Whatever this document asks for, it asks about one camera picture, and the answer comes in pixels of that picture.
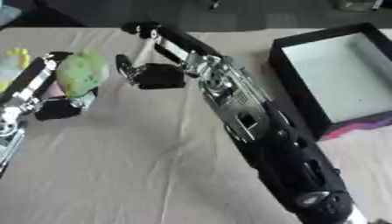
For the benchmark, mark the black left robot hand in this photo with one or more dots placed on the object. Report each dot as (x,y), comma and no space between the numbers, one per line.
(51,110)

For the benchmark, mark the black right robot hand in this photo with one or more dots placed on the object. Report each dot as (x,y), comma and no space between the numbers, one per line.
(161,75)

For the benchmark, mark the green soft toy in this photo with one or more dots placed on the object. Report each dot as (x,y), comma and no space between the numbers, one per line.
(81,74)

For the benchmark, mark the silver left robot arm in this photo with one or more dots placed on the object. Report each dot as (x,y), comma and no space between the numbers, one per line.
(9,128)

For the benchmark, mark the silver and black right robot arm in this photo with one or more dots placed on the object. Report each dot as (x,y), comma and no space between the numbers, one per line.
(265,137)

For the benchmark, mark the black box with white inside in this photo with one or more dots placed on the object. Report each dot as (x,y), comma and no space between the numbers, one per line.
(331,78)

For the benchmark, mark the yellow toy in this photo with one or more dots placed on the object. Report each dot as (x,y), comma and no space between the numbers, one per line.
(19,57)

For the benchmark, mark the pink and purple object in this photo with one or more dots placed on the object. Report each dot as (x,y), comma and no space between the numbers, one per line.
(357,127)

